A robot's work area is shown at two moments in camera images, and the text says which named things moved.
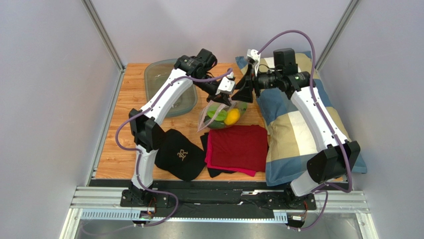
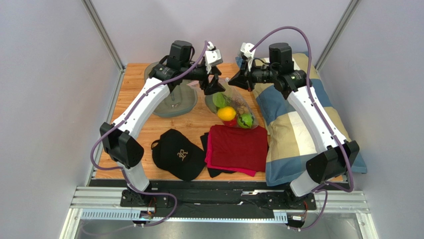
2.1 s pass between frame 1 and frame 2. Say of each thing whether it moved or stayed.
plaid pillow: stayed
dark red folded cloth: stayed
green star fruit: moved
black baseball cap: stayed
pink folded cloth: stayed
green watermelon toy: moved
